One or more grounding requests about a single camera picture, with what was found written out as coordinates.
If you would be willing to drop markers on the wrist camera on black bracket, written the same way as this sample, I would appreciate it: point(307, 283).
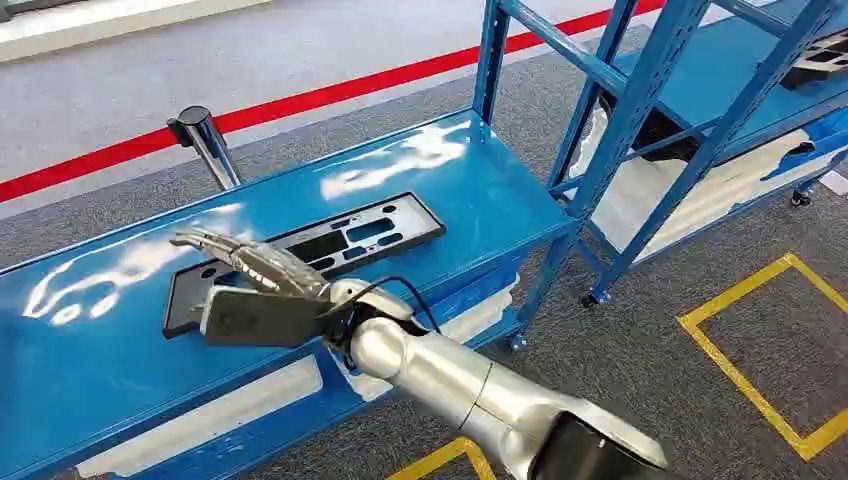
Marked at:
point(258, 318)

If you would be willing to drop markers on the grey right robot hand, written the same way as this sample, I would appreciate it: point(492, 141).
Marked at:
point(272, 268)

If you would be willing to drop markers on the blue metal shelf rack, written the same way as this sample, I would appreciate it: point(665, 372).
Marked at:
point(715, 73)
point(464, 172)

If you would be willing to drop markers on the black metal plate with cutouts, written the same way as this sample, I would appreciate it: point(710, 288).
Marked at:
point(818, 63)
point(397, 222)

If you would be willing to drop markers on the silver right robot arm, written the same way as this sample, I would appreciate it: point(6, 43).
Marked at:
point(464, 384)

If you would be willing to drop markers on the dark metal part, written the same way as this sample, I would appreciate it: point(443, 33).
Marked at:
point(656, 136)

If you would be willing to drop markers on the chrome stanchion post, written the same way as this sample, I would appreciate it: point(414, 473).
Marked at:
point(208, 149)

